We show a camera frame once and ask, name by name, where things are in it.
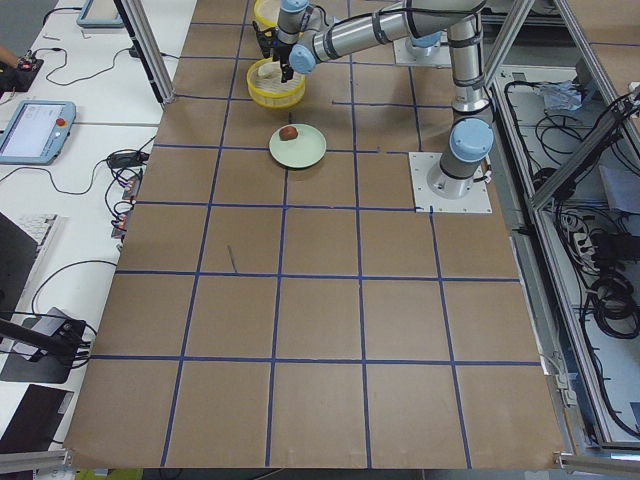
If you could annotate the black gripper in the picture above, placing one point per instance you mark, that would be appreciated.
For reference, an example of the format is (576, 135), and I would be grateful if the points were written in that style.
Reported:
(283, 53)

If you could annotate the white bun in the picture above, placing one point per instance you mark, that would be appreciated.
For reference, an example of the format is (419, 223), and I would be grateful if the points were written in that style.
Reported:
(269, 71)

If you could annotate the yellow steamer layer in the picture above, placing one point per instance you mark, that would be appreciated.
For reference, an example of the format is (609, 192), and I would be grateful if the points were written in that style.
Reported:
(266, 13)
(274, 94)

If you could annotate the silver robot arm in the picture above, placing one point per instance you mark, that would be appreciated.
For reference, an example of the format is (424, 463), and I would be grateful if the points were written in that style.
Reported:
(305, 37)

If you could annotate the brown bun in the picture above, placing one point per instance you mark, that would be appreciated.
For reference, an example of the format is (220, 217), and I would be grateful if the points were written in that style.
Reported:
(288, 133)

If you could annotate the light green plate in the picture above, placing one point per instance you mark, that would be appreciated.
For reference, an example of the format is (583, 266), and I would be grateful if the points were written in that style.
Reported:
(305, 151)

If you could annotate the black power adapter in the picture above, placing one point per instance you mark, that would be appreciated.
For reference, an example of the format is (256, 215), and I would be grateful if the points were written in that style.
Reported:
(118, 160)

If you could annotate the teach pendant tablet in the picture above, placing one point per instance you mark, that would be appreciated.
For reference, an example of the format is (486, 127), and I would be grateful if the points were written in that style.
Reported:
(37, 132)

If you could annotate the white keyboard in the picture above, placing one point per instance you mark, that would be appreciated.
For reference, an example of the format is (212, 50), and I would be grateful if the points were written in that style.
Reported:
(42, 228)

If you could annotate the aluminium frame rail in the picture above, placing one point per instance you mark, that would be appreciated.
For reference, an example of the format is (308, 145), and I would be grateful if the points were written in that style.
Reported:
(140, 32)

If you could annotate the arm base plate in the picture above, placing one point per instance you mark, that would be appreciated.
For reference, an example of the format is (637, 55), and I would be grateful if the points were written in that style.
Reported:
(435, 56)
(435, 192)

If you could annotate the black camera stand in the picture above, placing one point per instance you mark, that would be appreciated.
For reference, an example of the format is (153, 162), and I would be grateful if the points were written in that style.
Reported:
(45, 347)

